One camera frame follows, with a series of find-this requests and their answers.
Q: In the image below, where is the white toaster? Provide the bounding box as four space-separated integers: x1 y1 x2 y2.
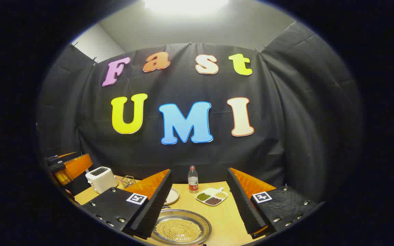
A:
85 166 119 194

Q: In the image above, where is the pile of soybeans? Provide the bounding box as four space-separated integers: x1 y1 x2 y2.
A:
156 219 202 243

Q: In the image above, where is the stainless steel pot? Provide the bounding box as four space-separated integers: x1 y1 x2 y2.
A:
151 206 212 246

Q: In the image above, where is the black backdrop cloth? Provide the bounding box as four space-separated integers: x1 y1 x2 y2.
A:
36 20 363 205

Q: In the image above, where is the metal wire basket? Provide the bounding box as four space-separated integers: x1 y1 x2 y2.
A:
120 175 136 188

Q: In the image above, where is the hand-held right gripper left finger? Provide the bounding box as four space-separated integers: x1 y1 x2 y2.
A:
81 169 173 240

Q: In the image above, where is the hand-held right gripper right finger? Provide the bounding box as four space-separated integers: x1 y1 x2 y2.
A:
227 167 324 240

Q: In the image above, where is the white round plate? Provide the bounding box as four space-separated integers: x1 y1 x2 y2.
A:
165 188 180 205

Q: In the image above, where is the large ceiling light panel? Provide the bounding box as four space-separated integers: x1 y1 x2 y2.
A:
144 0 230 16

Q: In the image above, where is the white divided dish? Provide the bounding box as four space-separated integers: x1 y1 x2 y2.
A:
195 187 228 206

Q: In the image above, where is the clear plastic water bottle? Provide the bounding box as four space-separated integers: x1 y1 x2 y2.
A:
188 165 199 194

